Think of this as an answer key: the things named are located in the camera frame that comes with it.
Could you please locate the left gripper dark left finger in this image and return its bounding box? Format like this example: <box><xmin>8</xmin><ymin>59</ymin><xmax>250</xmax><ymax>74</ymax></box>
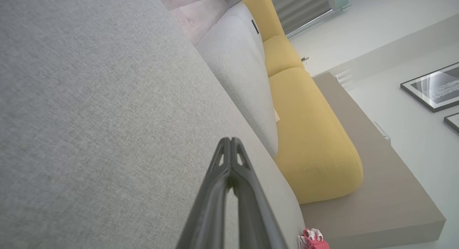
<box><xmin>176</xmin><ymin>137</ymin><xmax>234</xmax><ymax>249</ymax></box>

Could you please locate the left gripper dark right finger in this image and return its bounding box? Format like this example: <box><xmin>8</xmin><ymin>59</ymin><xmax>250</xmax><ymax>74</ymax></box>
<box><xmin>229</xmin><ymin>137</ymin><xmax>289</xmax><ymax>249</ymax></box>

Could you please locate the red shorts white stripe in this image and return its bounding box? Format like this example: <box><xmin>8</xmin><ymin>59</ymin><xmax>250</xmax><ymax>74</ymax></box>
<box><xmin>297</xmin><ymin>228</ymin><xmax>331</xmax><ymax>249</ymax></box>

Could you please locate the wide yellow sofa back cushion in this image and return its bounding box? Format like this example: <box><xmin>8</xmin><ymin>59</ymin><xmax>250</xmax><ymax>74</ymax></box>
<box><xmin>268</xmin><ymin>67</ymin><xmax>364</xmax><ymax>205</ymax></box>

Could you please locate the long grey sofa seat cushion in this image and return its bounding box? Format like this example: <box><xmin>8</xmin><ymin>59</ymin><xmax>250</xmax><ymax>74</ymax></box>
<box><xmin>196</xmin><ymin>14</ymin><xmax>280</xmax><ymax>158</ymax></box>

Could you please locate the beige partition panel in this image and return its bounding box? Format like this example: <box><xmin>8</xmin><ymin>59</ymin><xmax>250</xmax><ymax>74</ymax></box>
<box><xmin>299</xmin><ymin>72</ymin><xmax>447</xmax><ymax>249</ymax></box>

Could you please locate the grey and yellow sofa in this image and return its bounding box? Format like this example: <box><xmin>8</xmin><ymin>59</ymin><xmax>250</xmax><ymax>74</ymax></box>
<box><xmin>0</xmin><ymin>0</ymin><xmax>306</xmax><ymax>249</ymax></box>

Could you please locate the white box device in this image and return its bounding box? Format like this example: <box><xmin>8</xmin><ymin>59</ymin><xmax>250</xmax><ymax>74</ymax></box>
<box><xmin>374</xmin><ymin>120</ymin><xmax>392</xmax><ymax>144</ymax></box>

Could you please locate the white finned rack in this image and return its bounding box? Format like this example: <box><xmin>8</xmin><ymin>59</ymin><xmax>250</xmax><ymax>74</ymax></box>
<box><xmin>335</xmin><ymin>70</ymin><xmax>356</xmax><ymax>92</ymax></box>

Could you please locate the narrow yellow sofa back cushion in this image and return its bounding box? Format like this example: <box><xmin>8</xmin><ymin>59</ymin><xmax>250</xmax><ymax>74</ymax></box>
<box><xmin>262</xmin><ymin>34</ymin><xmax>306</xmax><ymax>78</ymax></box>

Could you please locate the short grey sofa seat cushion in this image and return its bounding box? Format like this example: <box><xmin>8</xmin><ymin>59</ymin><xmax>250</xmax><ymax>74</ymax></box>
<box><xmin>215</xmin><ymin>2</ymin><xmax>268</xmax><ymax>58</ymax></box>

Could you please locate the yellow sofa end cushion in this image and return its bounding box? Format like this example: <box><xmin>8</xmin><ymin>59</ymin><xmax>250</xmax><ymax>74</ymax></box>
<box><xmin>242</xmin><ymin>0</ymin><xmax>286</xmax><ymax>42</ymax></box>

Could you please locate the grey pleated curtain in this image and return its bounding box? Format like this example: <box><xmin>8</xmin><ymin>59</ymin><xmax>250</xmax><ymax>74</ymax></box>
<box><xmin>220</xmin><ymin>0</ymin><xmax>336</xmax><ymax>37</ymax></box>

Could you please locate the mint green floor lamp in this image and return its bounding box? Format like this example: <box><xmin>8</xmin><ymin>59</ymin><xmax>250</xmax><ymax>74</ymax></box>
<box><xmin>327</xmin><ymin>0</ymin><xmax>362</xmax><ymax>13</ymax></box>

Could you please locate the small black picture frame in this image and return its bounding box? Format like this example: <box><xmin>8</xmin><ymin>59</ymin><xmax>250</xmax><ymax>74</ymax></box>
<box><xmin>443</xmin><ymin>112</ymin><xmax>459</xmax><ymax>134</ymax></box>

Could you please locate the large black picture frame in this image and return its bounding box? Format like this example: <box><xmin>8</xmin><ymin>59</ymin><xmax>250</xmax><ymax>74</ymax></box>
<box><xmin>400</xmin><ymin>62</ymin><xmax>459</xmax><ymax>113</ymax></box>

